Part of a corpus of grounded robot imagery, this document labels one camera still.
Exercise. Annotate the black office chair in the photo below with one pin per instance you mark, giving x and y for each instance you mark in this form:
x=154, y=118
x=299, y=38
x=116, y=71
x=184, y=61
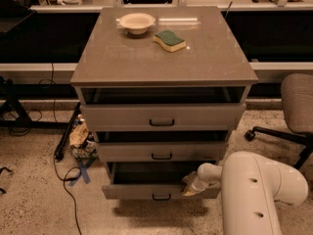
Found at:
x=297, y=102

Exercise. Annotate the green yellow sponge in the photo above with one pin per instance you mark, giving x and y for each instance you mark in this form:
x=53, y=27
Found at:
x=169, y=41

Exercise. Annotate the grey top drawer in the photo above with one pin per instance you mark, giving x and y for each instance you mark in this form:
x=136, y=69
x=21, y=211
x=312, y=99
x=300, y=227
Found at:
x=163, y=117

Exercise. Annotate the grey drawer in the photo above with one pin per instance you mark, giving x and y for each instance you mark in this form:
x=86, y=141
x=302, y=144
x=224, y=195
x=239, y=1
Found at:
x=161, y=152
x=158, y=181
x=163, y=117

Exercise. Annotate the black desk leg stand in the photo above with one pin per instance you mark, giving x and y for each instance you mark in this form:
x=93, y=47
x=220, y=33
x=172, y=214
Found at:
x=23, y=120

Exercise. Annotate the grey drawer cabinet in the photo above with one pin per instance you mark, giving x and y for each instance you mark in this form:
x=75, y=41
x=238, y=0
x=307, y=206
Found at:
x=117, y=69

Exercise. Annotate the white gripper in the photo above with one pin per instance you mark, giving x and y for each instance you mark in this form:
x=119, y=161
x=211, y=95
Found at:
x=197, y=185

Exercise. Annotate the white paper bowl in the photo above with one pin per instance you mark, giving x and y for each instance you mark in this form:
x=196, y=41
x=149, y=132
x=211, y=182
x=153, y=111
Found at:
x=137, y=23

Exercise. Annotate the grey bottom drawer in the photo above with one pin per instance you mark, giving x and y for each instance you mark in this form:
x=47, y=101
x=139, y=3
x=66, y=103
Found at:
x=158, y=181

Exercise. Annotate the crumpled snack bag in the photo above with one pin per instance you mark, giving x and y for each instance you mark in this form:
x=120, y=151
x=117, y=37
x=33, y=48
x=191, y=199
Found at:
x=81, y=140

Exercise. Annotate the grey middle drawer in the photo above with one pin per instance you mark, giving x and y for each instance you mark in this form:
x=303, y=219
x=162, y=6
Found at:
x=161, y=152

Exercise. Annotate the black power strip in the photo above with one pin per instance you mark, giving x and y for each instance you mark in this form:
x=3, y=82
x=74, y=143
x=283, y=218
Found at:
x=59, y=154

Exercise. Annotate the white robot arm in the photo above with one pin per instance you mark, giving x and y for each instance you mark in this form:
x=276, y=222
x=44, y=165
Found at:
x=251, y=185

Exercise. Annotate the blue tape cross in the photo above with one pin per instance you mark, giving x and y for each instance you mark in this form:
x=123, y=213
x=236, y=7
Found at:
x=83, y=164

